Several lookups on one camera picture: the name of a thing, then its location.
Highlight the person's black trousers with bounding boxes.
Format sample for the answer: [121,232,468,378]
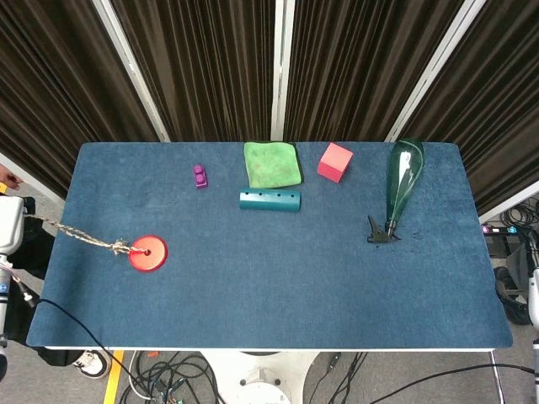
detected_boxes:
[6,196,85,367]

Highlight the dark brown curtain panel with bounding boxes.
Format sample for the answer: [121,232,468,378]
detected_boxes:
[403,0,539,214]
[285,0,465,143]
[0,0,160,199]
[109,0,280,143]

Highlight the red disc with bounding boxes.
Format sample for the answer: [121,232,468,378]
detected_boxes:
[128,235,168,274]

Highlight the person's bare hand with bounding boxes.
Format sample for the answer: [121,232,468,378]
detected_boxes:
[0,166,23,187]

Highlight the yellow floor tape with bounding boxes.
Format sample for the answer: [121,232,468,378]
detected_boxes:
[103,350,125,404]

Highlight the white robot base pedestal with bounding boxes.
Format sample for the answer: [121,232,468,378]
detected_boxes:
[200,348,322,404]

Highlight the green glass bottle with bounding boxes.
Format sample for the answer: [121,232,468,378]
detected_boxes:
[366,137,425,245]

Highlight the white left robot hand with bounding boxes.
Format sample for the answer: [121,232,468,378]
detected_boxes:
[0,195,25,256]

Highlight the tangled floor cables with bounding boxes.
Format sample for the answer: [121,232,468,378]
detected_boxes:
[125,351,222,404]

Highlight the white braided rope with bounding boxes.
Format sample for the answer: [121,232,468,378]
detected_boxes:
[24,214,147,258]

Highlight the pink cube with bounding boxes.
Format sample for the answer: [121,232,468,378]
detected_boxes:
[317,142,355,183]

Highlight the teal block with holes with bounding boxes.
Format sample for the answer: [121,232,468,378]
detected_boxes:
[238,189,302,214]

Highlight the white screen frame post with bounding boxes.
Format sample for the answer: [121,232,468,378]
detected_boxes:
[478,180,539,224]
[384,0,479,143]
[0,151,67,201]
[91,0,171,143]
[270,0,292,142]

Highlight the black cable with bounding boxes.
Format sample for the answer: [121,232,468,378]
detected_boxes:
[328,363,536,404]
[36,297,142,391]

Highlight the blue table mat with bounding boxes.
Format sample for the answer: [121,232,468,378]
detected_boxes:
[25,141,515,349]

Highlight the white and black sneaker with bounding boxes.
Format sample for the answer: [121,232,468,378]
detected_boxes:
[72,350,111,380]

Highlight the green microfibre cloth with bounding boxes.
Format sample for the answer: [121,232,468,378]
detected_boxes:
[243,141,304,189]

